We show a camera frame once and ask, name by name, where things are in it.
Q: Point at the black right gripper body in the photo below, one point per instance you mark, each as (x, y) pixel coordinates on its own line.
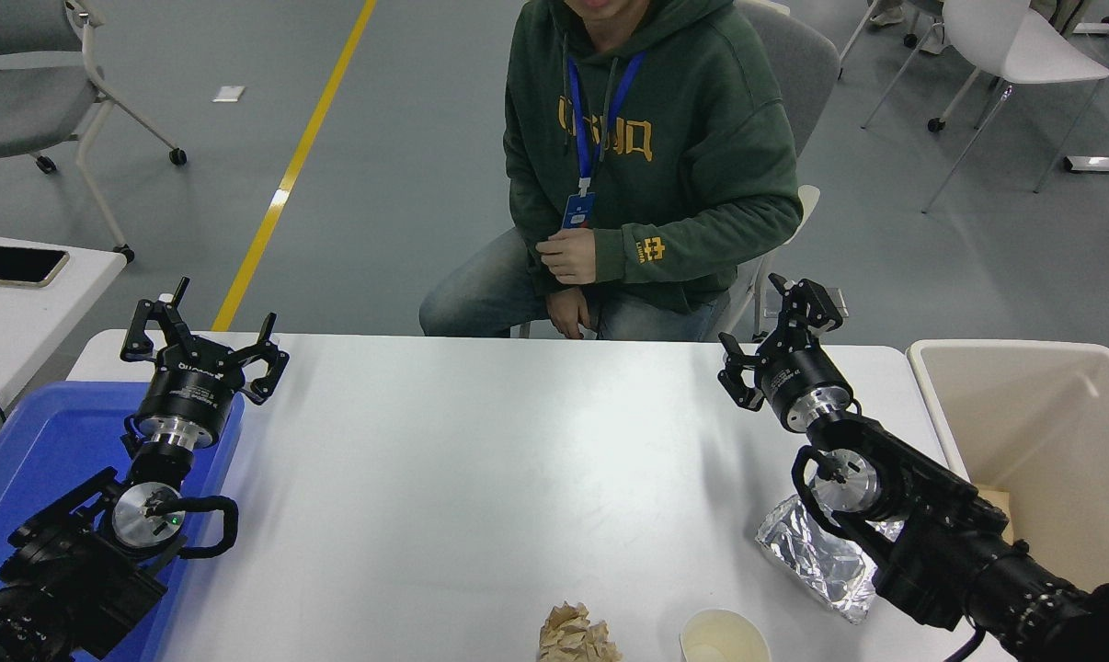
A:
(798, 372)

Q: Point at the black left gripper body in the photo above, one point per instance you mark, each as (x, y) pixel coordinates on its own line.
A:
(191, 393)

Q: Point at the foil tray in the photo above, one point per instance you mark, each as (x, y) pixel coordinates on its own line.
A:
(817, 561)

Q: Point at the white paper cup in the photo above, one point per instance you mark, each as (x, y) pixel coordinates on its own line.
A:
(725, 639)

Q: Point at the tan paper ball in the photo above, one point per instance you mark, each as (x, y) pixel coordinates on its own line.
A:
(577, 636)

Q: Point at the person's right hand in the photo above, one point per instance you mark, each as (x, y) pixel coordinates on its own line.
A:
(573, 311)

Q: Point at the person's left hand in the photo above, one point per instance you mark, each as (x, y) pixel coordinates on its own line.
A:
(571, 256)

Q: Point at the metal floor plate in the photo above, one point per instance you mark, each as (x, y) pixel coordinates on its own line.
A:
(841, 296)

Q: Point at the white side table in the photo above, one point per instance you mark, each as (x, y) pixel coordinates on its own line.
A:
(30, 322)

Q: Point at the blue plastic tray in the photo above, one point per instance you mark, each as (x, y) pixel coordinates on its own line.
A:
(49, 441)

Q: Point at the black smartphone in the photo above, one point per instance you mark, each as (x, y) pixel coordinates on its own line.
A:
(17, 265)

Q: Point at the person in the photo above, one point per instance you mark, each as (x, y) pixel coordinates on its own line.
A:
(683, 138)

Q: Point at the large pale plastic bin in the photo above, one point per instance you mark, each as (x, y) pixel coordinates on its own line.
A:
(1051, 414)

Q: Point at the tan paper sheet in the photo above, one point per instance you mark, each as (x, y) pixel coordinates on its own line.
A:
(1008, 526)

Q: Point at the grey castor chair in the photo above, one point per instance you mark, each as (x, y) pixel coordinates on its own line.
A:
(21, 110)

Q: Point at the white-legged castor chair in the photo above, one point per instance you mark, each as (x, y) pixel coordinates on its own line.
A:
(910, 40)

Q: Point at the white table foot bar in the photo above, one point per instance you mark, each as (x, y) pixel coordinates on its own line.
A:
(1106, 165)
(1092, 28)

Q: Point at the white shell chair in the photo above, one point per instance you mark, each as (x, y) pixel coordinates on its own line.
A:
(1023, 51)

